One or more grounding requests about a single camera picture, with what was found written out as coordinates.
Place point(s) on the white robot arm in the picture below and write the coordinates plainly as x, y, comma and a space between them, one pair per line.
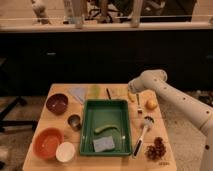
198, 113

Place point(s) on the dark maroon bowl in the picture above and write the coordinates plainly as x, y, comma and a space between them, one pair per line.
57, 103

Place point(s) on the small white bowl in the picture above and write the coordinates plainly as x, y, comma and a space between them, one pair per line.
65, 152

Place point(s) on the orange red bowl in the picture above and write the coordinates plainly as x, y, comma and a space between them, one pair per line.
46, 143

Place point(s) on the black pen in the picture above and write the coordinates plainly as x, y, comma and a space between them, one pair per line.
108, 93

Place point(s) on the pale green cloth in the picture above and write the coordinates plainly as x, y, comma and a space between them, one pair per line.
94, 92

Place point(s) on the light blue cloth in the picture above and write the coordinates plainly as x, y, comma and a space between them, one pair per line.
78, 94

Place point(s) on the green plastic tray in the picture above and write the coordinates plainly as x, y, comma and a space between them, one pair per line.
101, 112

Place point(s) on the metal cup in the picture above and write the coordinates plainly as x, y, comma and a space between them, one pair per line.
74, 122

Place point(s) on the white dish brush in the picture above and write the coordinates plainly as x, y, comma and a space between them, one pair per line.
147, 124

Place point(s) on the blue grey sponge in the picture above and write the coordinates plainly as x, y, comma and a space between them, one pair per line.
103, 144

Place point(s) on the brown pine cone cluster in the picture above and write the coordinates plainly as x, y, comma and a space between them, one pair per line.
157, 150

